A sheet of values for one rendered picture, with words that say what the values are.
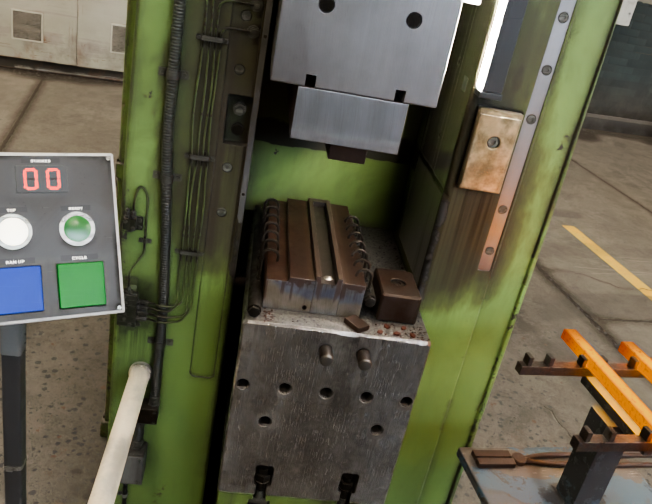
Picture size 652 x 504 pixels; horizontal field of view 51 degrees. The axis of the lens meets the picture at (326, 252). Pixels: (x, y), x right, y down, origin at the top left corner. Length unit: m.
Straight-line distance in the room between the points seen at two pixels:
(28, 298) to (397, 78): 0.72
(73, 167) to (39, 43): 5.42
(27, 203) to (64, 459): 1.28
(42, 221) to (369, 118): 0.58
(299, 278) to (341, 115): 0.34
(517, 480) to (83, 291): 0.92
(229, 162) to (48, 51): 5.30
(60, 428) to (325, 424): 1.20
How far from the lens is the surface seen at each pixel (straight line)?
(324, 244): 1.54
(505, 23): 1.38
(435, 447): 1.86
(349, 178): 1.80
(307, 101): 1.24
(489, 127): 1.44
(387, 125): 1.26
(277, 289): 1.38
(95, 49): 6.60
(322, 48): 1.22
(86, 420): 2.51
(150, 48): 1.38
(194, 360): 1.66
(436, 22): 1.24
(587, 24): 1.48
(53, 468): 2.35
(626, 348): 1.57
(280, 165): 1.78
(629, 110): 9.12
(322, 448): 1.54
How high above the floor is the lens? 1.63
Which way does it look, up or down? 25 degrees down
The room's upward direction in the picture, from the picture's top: 11 degrees clockwise
